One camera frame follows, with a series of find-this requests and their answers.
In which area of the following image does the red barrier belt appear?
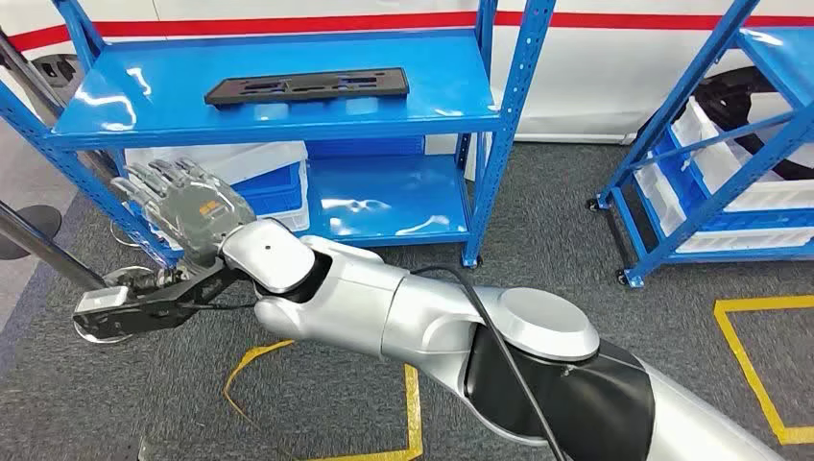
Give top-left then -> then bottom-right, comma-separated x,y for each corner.
6,9 -> 814,54

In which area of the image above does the white car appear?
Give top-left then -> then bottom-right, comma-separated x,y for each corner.
0,0 -> 814,182

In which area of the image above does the black plastic panel part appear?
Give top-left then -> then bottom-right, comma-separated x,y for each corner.
203,67 -> 410,108

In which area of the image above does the chrome stanchion with mirror base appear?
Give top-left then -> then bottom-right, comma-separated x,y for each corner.
0,200 -> 168,346

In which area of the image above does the blue metal shelf rack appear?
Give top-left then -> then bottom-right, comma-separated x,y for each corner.
586,0 -> 814,289
0,0 -> 558,269

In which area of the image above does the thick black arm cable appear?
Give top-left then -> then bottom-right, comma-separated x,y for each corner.
410,265 -> 567,461

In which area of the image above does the yellow floor tape square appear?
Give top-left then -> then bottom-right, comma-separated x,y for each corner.
222,338 -> 424,461
713,295 -> 814,447

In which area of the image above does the stanchion with dark base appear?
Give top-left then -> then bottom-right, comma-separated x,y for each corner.
0,205 -> 63,261

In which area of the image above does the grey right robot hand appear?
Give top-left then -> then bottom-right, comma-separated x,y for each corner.
111,158 -> 257,289

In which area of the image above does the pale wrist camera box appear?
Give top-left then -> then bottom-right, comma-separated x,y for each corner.
75,286 -> 132,314

